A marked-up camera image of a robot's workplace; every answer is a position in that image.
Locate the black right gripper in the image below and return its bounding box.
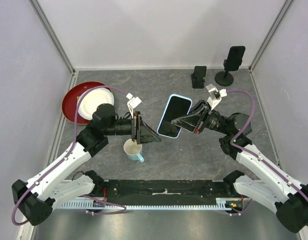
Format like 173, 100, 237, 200
171, 99, 231, 135

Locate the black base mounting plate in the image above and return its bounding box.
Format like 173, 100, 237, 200
83, 170, 243, 205

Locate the black round-base phone holder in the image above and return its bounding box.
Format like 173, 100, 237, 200
214, 59, 234, 87

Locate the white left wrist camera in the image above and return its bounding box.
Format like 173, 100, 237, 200
126, 93, 142, 116

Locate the aluminium frame post right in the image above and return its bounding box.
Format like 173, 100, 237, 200
248, 0, 294, 73

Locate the black folding phone stand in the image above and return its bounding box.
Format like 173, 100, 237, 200
191, 66, 207, 89

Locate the white round plate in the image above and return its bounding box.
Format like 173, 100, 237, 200
78, 88, 114, 120

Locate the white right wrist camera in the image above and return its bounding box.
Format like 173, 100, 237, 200
206, 84, 227, 110

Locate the light blue mug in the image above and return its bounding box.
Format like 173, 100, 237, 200
123, 139, 144, 163

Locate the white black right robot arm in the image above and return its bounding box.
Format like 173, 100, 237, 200
171, 100, 308, 233

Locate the black phone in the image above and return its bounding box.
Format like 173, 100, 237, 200
225, 46, 246, 72

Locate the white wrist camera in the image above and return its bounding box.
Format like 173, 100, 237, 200
126, 93, 142, 116
206, 84, 227, 110

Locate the aluminium frame post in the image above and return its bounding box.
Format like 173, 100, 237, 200
28, 0, 76, 75
248, 0, 294, 73

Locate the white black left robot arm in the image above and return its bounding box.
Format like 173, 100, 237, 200
12, 103, 161, 226

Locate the aluminium frame post left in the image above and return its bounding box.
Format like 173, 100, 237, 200
28, 0, 76, 75

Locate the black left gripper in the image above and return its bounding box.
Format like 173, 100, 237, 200
105, 111, 161, 145

